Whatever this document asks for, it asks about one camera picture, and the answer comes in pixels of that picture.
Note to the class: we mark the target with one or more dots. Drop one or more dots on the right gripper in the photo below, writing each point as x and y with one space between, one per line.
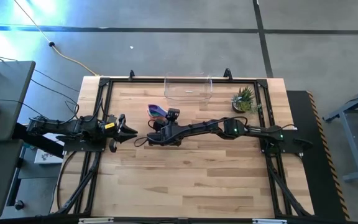
163 137

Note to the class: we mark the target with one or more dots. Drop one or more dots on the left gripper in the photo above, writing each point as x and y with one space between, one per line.
115 132

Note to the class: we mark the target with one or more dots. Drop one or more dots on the purple measuring cup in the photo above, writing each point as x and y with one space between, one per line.
155 109

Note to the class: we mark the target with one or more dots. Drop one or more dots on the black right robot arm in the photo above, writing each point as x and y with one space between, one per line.
228 129

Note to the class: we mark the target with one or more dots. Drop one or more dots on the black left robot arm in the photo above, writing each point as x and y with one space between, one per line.
57 127

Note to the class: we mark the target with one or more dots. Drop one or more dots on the clear plastic basket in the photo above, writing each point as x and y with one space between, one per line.
188 93

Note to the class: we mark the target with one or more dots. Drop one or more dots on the black table clamp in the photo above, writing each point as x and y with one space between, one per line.
227 74
131 74

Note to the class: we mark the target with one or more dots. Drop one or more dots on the white printed box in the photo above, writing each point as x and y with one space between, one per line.
47 155

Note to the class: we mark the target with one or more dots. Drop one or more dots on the potted succulent plant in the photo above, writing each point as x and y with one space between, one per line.
244 101

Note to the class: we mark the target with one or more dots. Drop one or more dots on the black caster wheel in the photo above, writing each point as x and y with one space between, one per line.
19 204

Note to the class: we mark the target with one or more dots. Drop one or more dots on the black mat with hazard stripe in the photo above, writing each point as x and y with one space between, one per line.
319 171

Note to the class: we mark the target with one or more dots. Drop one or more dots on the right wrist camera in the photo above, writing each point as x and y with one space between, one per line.
173 114

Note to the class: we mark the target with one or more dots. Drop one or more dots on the black aluminium table frame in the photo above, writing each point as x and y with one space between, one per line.
135 80

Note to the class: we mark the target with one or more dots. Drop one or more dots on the silver bracket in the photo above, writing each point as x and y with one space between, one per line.
269 221
95 220

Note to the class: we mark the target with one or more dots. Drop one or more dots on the grey metal table frame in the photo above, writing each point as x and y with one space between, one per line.
351 143

